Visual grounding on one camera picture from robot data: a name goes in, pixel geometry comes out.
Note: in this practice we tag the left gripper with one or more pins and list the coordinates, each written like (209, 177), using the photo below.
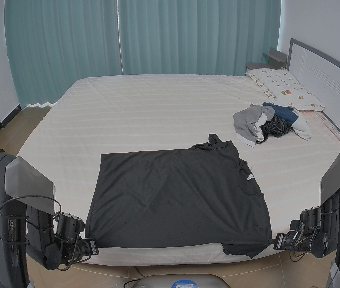
(92, 247)

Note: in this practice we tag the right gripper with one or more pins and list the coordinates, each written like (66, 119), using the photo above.
(282, 241)

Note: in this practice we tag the black T-shirt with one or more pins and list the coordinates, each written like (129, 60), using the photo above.
(173, 196)

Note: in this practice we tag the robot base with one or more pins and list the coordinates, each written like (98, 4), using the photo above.
(158, 282)

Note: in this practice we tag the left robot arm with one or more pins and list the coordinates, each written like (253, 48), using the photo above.
(8, 220)

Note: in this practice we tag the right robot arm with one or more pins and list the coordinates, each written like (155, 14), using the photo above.
(337, 184)

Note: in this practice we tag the pile of clothes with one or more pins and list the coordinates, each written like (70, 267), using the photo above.
(244, 121)

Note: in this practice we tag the bed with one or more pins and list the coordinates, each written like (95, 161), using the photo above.
(158, 109)

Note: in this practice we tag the white printed pillow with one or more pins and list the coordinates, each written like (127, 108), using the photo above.
(283, 85)

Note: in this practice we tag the grey bedside table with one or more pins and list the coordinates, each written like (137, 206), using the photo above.
(276, 57)

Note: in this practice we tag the blue-green curtain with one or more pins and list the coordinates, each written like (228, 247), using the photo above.
(203, 25)
(65, 34)

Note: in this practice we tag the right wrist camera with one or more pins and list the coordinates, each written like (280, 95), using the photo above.
(295, 225)

